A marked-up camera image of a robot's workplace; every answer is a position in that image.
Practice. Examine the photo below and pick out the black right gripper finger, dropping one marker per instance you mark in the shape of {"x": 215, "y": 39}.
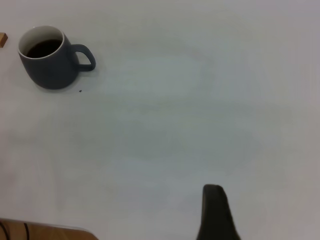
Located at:
{"x": 216, "y": 217}

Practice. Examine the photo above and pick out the dark grey ceramic mug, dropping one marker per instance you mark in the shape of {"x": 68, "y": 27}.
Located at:
{"x": 52, "y": 72}

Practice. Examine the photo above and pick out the dark coffee liquid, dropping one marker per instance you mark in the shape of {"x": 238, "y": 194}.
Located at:
{"x": 42, "y": 48}

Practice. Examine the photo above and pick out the brown wooden board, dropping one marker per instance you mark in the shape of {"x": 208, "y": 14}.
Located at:
{"x": 50, "y": 232}

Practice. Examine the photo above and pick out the flat rectangular wooden block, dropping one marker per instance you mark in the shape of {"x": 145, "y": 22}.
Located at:
{"x": 3, "y": 40}

